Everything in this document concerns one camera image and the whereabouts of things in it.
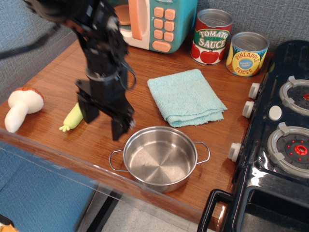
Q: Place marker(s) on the pineapple slices can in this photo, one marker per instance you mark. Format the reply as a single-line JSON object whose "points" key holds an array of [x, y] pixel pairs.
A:
{"points": [[247, 53]]}

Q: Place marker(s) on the stainless steel pot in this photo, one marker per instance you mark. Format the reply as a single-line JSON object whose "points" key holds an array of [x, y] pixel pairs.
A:
{"points": [[160, 157]]}

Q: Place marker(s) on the black toy stove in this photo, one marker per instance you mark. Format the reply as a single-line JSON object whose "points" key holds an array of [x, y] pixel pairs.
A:
{"points": [[271, 179]]}

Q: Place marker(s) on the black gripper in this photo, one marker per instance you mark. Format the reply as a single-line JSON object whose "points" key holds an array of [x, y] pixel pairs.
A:
{"points": [[106, 94]]}

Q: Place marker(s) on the spoon with green handle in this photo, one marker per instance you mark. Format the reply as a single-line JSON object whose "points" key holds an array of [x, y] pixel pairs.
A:
{"points": [[73, 119]]}

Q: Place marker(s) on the tomato sauce can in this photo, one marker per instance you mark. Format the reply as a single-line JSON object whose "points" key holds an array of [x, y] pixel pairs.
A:
{"points": [[212, 29]]}

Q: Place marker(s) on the teal toy microwave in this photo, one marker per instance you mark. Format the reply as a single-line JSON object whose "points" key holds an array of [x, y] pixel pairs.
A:
{"points": [[156, 25]]}

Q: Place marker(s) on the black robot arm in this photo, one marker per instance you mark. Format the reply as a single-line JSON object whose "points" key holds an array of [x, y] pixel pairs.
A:
{"points": [[97, 28]]}

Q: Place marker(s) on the folded light blue napkin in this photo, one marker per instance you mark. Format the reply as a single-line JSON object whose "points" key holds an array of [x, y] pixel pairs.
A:
{"points": [[186, 99]]}

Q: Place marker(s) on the orange object at corner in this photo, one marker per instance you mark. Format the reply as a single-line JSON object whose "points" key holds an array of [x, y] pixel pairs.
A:
{"points": [[8, 228]]}

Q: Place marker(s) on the white plush mushroom toy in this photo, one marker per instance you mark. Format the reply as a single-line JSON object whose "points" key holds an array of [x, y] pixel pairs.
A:
{"points": [[22, 101]]}

